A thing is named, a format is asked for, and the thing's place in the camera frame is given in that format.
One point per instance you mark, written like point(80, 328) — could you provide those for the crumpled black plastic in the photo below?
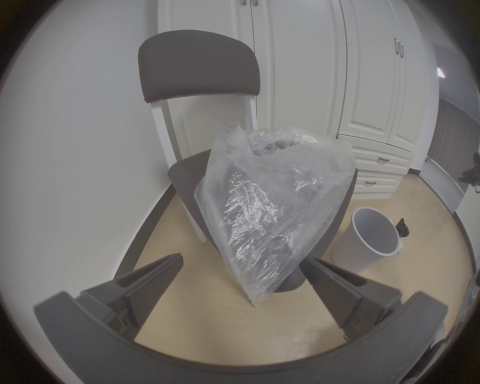
point(402, 228)

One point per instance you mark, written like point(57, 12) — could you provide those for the white trash bin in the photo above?
point(356, 255)

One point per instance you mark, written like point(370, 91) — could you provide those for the clear plastic bag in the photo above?
point(255, 210)

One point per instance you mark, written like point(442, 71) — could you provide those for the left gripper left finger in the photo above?
point(146, 292)

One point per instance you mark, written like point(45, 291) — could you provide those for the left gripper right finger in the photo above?
point(337, 292)

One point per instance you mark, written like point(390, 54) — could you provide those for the white wardrobe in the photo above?
point(300, 75)

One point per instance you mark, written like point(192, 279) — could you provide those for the white chair with grey padding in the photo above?
point(198, 67)

